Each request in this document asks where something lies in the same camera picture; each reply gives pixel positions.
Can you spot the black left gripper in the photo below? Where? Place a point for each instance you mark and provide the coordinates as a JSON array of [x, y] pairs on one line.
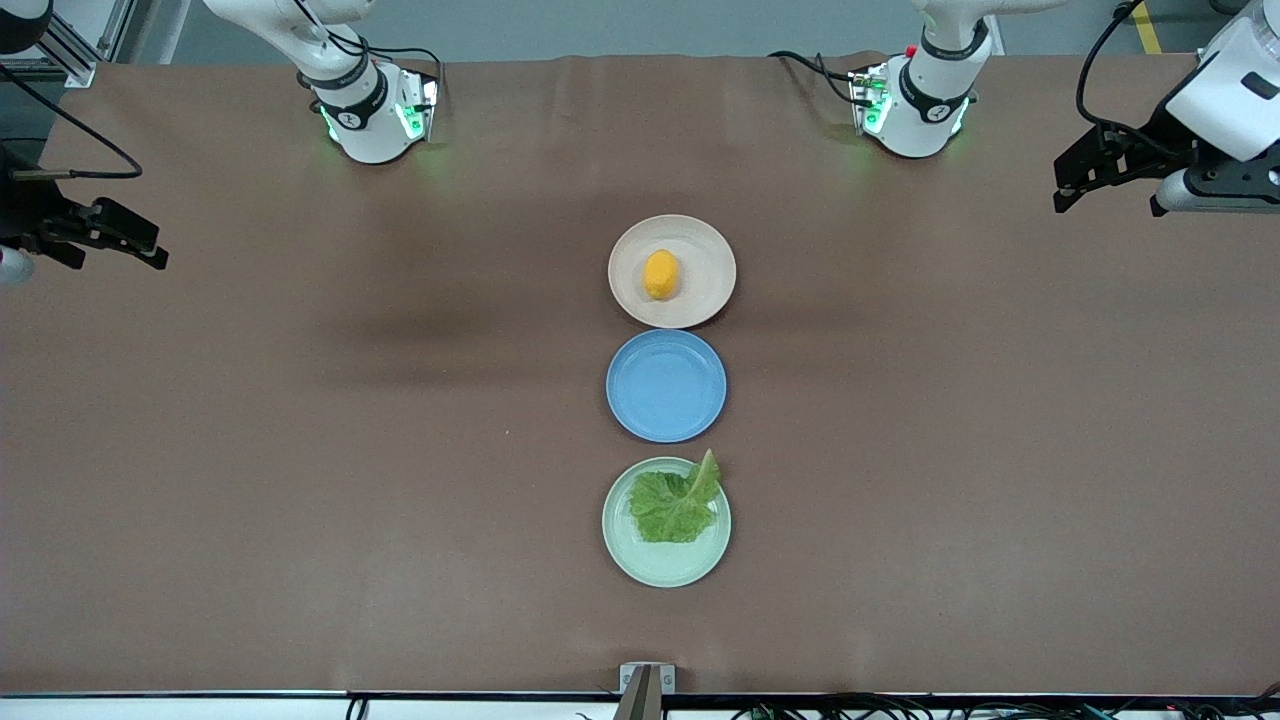
[[1150, 141]]

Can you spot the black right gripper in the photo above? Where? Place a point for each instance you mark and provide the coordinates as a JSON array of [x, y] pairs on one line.
[[22, 208]]

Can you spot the yellow lemon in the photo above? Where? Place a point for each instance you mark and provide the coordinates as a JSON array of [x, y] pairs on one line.
[[661, 274]]

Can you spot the green lettuce leaf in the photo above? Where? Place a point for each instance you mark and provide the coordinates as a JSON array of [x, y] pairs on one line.
[[672, 510]]

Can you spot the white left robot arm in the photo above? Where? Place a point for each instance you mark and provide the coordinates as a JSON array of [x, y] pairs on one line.
[[925, 100]]

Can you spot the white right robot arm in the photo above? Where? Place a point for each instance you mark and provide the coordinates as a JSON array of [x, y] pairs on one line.
[[365, 110]]

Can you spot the brown table cover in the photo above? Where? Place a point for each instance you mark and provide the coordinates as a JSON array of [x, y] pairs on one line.
[[300, 450]]

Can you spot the beige round plate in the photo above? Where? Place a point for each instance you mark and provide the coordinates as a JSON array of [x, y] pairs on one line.
[[705, 270]]

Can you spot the blue round plate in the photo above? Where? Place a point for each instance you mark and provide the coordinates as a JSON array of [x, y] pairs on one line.
[[666, 386]]

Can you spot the pale green round plate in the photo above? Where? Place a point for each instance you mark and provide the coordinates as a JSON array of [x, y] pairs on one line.
[[665, 562]]

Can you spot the aluminium frame profile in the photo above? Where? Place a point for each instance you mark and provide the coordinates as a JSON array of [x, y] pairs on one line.
[[72, 58]]

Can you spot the grey metal camera bracket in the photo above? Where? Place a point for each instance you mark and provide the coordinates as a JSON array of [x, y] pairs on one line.
[[646, 685]]

